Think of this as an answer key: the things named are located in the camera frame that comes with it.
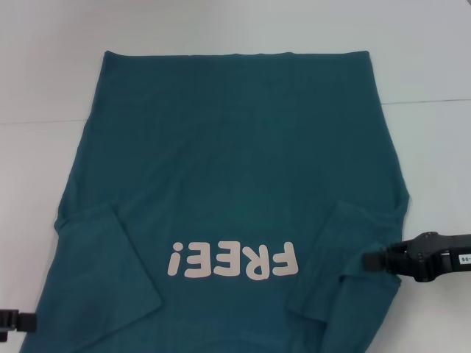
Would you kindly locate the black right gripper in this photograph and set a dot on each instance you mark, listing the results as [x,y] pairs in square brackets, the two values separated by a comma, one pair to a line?
[438,257]

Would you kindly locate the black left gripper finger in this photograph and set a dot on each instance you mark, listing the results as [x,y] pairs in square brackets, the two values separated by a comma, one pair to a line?
[20,320]

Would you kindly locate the teal t-shirt with FREE print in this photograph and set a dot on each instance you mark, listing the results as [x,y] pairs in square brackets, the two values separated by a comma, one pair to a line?
[228,165]

